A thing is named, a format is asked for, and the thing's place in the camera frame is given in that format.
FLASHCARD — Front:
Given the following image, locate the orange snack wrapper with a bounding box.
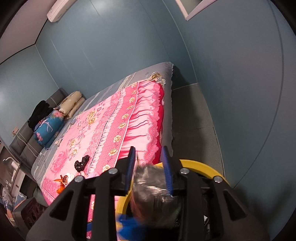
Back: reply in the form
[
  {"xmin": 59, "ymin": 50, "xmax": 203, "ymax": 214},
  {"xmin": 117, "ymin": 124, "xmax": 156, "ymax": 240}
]
[{"xmin": 54, "ymin": 175, "xmax": 68, "ymax": 194}]

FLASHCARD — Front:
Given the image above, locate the white desk lamp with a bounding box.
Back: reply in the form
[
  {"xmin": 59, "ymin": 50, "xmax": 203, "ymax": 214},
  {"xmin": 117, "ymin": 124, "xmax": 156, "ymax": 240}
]
[{"xmin": 3, "ymin": 157, "xmax": 20, "ymax": 171}]

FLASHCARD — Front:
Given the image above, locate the white charging cable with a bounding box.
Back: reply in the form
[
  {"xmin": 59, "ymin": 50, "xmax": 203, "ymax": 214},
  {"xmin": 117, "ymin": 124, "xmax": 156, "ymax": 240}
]
[{"xmin": 14, "ymin": 131, "xmax": 45, "ymax": 160}]

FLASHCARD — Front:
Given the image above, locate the beige folded quilt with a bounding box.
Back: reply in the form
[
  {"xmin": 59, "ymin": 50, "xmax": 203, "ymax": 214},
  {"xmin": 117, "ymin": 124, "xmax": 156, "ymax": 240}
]
[{"xmin": 57, "ymin": 91, "xmax": 85, "ymax": 118}]

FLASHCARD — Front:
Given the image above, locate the window frame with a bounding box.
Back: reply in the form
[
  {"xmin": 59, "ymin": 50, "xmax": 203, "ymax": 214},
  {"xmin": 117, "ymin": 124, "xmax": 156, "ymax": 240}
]
[{"xmin": 175, "ymin": 0, "xmax": 217, "ymax": 21}]

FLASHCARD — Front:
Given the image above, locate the clothes pile on floor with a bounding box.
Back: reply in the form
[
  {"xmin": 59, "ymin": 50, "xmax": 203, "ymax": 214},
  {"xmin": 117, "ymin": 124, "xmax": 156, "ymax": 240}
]
[{"xmin": 1, "ymin": 187, "xmax": 26, "ymax": 221}]

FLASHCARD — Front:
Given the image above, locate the white air conditioner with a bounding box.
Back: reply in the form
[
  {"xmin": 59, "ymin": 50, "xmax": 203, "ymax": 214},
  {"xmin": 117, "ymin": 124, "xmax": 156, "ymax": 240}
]
[{"xmin": 47, "ymin": 0, "xmax": 77, "ymax": 23}]

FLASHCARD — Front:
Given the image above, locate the black clothing pile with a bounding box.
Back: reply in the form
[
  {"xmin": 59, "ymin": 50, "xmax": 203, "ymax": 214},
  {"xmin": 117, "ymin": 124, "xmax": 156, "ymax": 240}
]
[{"xmin": 27, "ymin": 100, "xmax": 53, "ymax": 131}]

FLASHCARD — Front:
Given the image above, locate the yellow rimmed black trash bin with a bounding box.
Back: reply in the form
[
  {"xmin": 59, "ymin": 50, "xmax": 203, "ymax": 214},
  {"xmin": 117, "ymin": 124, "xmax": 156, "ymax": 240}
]
[{"xmin": 115, "ymin": 159, "xmax": 228, "ymax": 240}]

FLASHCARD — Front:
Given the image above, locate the wall power socket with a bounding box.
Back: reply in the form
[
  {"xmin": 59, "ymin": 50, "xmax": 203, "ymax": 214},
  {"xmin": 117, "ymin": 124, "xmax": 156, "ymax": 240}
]
[{"xmin": 12, "ymin": 126, "xmax": 19, "ymax": 136}]

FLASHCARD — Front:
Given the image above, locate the grey striped bed sheet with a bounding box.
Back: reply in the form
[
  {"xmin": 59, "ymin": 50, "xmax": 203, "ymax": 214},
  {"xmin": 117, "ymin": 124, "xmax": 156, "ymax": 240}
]
[{"xmin": 31, "ymin": 61, "xmax": 174, "ymax": 183}]

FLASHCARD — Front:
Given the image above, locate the white tissue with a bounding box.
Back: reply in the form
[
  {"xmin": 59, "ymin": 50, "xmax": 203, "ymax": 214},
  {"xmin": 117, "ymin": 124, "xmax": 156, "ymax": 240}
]
[{"xmin": 66, "ymin": 171, "xmax": 88, "ymax": 184}]

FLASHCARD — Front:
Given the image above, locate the blue floral folded quilt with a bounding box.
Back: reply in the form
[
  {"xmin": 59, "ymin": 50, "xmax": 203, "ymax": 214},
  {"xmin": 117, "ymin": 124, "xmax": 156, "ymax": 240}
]
[{"xmin": 33, "ymin": 110, "xmax": 65, "ymax": 149}]

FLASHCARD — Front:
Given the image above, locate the black plastic bag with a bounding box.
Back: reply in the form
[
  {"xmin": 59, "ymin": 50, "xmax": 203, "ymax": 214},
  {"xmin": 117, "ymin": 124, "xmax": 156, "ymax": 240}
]
[{"xmin": 74, "ymin": 155, "xmax": 90, "ymax": 173}]

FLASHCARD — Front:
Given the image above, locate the pink floral blanket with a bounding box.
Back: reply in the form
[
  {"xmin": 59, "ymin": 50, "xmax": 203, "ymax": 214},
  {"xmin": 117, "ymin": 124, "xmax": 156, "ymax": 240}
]
[{"xmin": 34, "ymin": 80, "xmax": 165, "ymax": 240}]

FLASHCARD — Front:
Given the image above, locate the grey padded headboard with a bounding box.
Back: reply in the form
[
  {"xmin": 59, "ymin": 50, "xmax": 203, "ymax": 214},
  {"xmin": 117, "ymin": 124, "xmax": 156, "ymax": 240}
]
[{"xmin": 9, "ymin": 88, "xmax": 68, "ymax": 169}]

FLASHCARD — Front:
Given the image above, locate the clear plastic wrapper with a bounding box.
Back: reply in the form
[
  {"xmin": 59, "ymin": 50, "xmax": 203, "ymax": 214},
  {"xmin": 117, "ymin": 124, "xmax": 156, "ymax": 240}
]
[{"xmin": 130, "ymin": 165, "xmax": 181, "ymax": 227}]

